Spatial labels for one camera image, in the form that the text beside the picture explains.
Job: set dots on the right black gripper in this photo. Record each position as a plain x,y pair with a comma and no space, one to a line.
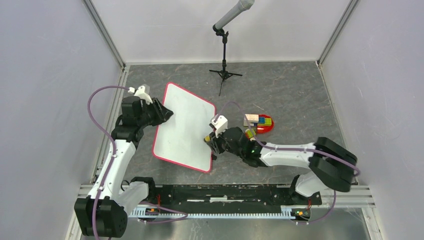
216,141

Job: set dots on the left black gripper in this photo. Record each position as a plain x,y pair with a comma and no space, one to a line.
162,114

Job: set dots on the pink framed whiteboard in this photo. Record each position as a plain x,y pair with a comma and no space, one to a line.
180,140

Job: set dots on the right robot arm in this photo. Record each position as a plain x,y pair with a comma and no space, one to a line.
331,165

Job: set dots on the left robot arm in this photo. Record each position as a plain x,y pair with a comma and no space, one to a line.
104,212

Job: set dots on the red toy car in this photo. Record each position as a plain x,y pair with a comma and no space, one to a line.
250,134

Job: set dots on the cream toy brick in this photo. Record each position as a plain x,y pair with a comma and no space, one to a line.
251,120

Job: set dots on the red plate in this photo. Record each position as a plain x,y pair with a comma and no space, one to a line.
264,129

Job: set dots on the green toy brick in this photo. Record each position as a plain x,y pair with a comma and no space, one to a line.
268,123

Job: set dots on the black microphone tripod stand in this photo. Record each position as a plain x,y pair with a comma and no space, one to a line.
223,73

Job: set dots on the grey microphone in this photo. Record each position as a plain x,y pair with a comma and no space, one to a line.
240,7

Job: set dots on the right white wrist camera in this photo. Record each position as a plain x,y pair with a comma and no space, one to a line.
219,123

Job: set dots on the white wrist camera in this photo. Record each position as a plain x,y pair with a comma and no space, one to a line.
142,92
219,123

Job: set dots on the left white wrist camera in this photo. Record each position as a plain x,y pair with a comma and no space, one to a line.
142,92

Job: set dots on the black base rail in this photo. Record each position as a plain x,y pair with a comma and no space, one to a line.
229,198

